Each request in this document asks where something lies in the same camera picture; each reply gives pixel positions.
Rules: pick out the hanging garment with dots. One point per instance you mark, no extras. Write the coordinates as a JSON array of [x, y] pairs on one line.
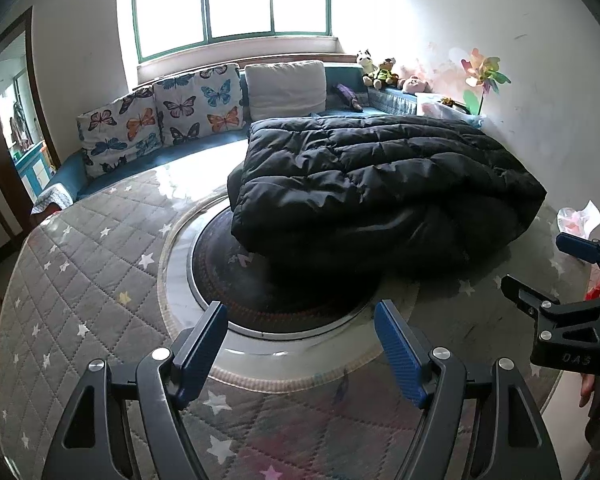
[[17, 125]]

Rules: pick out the pink plush toy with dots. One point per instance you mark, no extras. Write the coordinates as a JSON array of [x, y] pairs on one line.
[[415, 84]]

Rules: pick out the black and white plush toy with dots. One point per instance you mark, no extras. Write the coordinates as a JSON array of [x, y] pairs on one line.
[[366, 62]]

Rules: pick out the black puffer jacket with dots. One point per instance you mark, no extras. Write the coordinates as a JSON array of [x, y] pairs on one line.
[[380, 185]]

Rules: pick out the patterned grey cloth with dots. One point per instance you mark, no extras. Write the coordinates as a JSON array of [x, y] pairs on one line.
[[55, 197]]

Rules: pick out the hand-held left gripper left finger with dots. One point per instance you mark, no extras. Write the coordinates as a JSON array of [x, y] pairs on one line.
[[200, 355]]

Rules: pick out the round glass turntable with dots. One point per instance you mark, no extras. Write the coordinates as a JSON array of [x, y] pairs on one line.
[[300, 355]]

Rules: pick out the teal sofa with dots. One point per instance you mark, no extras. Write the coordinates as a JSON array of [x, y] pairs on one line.
[[70, 175]]

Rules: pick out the green framed window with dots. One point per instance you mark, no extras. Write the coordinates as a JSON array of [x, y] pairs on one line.
[[230, 0]]

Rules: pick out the teal cabinet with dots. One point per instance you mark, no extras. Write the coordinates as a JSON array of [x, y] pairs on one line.
[[30, 170]]

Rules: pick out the butterfly print cushion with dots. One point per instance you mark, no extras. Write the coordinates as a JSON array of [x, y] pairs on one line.
[[120, 135], [200, 105]]

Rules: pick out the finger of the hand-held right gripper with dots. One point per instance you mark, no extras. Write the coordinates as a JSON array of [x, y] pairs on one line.
[[577, 247], [525, 296]]

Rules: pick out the purple cloth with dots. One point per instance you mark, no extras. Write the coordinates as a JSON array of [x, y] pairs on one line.
[[350, 96]]

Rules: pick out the brown plush toy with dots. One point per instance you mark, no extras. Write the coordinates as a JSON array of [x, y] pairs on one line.
[[385, 75]]

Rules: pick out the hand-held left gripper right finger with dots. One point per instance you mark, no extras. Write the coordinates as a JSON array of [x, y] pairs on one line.
[[400, 355]]

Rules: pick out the colourful pinwheel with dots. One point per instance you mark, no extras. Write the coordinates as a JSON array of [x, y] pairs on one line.
[[482, 75]]

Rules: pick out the grey quilted star table cover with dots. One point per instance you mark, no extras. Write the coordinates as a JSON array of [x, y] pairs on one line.
[[80, 285]]

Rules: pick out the white cushion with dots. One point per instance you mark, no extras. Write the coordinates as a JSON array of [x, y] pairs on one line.
[[285, 90]]

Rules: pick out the clear plastic bag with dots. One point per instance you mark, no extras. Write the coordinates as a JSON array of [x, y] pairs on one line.
[[440, 107]]

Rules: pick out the person's right hand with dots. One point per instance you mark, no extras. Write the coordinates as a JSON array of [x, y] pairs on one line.
[[587, 390]]

